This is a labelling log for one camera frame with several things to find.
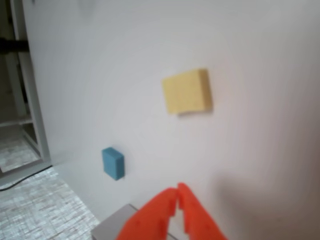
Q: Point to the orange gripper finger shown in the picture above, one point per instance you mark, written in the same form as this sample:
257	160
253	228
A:
147	220
200	220

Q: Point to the yellow foam cuboid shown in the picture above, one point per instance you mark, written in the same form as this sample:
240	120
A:
185	92

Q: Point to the blue foam cuboid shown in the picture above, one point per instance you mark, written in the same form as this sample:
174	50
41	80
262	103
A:
112	163

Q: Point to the black horizontal bar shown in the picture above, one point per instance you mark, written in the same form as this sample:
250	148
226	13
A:
12	46

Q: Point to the white furniture frame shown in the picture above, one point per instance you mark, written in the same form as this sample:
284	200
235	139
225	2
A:
37	120

